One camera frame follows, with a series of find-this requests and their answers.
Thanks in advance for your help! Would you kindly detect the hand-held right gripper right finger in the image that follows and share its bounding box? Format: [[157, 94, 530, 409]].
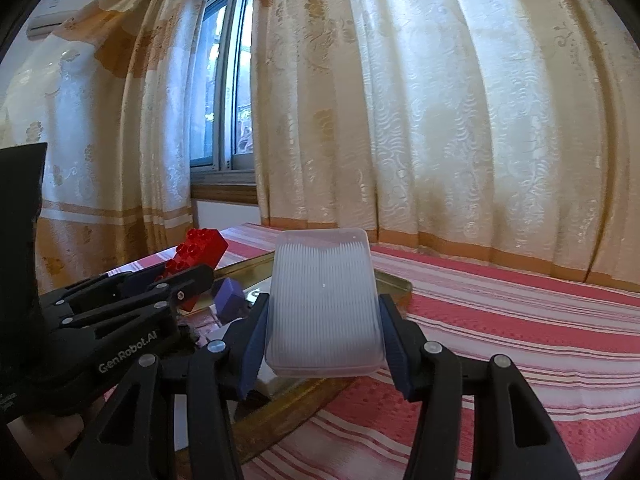
[[378, 294, 584, 480]]

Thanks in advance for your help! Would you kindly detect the white air conditioner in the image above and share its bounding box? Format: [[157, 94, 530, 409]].
[[25, 0, 82, 39]]

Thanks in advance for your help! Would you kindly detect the red toy brick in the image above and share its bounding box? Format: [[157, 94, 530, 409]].
[[155, 228, 230, 314]]

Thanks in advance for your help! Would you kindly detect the wide cream floral curtain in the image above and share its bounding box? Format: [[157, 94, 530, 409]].
[[250, 0, 640, 292]]

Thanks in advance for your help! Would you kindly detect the wooden windowsill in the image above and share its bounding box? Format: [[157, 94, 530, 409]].
[[190, 183, 261, 207]]

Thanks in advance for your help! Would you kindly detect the purple block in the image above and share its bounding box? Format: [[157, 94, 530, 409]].
[[211, 278, 251, 324]]

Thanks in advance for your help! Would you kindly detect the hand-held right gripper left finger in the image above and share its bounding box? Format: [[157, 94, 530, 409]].
[[62, 293, 271, 480]]

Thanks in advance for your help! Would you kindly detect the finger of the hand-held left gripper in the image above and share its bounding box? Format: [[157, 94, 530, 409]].
[[39, 269, 166, 314], [54, 264, 215, 334]]

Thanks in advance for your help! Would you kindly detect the gold metal tin box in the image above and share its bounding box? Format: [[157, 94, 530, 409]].
[[172, 250, 414, 466]]

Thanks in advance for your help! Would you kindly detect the clear plastic swab box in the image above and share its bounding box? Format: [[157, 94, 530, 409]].
[[264, 227, 386, 379]]

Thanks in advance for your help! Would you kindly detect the red striped bed sheet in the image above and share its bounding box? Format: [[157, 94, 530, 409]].
[[120, 222, 640, 480]]

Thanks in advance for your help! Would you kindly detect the aluminium frame window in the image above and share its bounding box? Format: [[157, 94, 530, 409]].
[[190, 0, 259, 171]]

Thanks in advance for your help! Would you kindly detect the narrow cream floral curtain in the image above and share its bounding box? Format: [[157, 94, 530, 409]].
[[0, 0, 217, 297]]

